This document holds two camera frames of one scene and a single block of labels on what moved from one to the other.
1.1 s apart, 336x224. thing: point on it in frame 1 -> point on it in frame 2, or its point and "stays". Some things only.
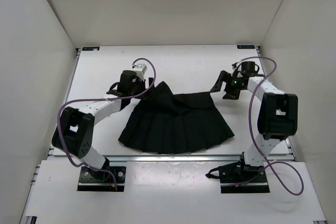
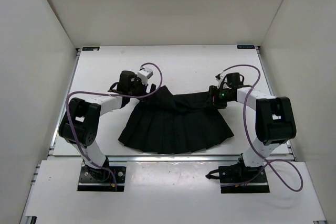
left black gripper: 142,82 stays
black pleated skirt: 165,123 stays
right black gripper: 226,77 -> 213,101
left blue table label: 90,49 stays
